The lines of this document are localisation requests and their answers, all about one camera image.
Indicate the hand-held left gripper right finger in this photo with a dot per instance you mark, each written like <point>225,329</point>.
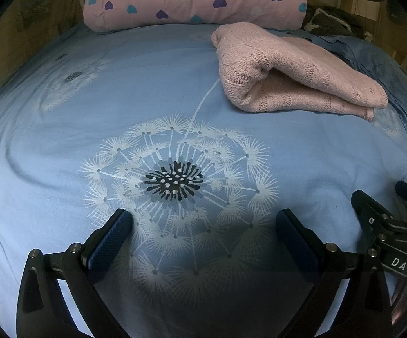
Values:
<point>298,243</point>

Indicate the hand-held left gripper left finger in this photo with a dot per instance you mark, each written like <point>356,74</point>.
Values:
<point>108,243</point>

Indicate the pink knitted cardigan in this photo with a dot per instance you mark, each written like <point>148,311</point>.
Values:
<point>288,74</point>

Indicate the person's right hand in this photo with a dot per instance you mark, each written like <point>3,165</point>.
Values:
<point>398,302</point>

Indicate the blue dandelion print bed sheet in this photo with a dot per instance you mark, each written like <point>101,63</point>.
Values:
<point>84,112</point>

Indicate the crumpled blue cloth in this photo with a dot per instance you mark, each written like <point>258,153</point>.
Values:
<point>383,63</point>

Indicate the dark knitted garment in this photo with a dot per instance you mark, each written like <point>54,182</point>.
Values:
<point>333,21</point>

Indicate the pink heart print pillow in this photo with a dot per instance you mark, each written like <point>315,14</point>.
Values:
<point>196,0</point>

